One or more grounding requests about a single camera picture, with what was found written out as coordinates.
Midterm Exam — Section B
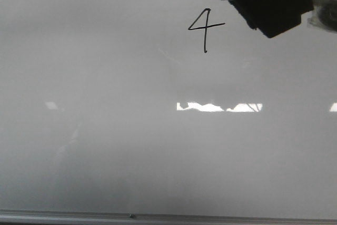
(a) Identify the white whiteboard marker black tip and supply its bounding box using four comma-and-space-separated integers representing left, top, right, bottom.
210, 0, 337, 33

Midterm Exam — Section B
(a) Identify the white whiteboard with aluminium frame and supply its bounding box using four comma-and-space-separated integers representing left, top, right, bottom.
1, 0, 336, 223

